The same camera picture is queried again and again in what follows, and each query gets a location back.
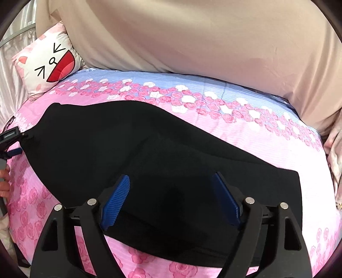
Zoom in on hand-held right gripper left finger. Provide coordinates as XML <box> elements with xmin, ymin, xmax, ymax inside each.
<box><xmin>30</xmin><ymin>175</ymin><xmax>131</xmax><ymax>278</ymax></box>

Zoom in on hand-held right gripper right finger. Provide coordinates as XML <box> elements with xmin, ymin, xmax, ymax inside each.
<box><xmin>212</xmin><ymin>172</ymin><xmax>313</xmax><ymax>278</ymax></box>

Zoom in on black pants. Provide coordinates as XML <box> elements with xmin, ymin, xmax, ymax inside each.
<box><xmin>20</xmin><ymin>100</ymin><xmax>304</xmax><ymax>268</ymax></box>

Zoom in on person's left hand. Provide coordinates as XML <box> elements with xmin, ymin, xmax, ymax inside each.
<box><xmin>0</xmin><ymin>170</ymin><xmax>10</xmax><ymax>199</ymax></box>

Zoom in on pale satin curtain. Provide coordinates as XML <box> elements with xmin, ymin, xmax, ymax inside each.
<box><xmin>0</xmin><ymin>4</ymin><xmax>36</xmax><ymax>126</ymax></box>

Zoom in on pink rose bed sheet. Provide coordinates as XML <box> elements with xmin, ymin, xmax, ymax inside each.
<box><xmin>5</xmin><ymin>67</ymin><xmax>338</xmax><ymax>278</ymax></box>

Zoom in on cartoon cat face pillow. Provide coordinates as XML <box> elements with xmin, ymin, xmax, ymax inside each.
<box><xmin>12</xmin><ymin>23</ymin><xmax>86</xmax><ymax>102</ymax></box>

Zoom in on pale floral fleece blanket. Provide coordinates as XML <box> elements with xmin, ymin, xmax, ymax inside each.
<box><xmin>324</xmin><ymin>125</ymin><xmax>342</xmax><ymax>214</ymax></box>

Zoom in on beige duvet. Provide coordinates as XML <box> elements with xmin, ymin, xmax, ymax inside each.
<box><xmin>36</xmin><ymin>0</ymin><xmax>342</xmax><ymax>140</ymax></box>

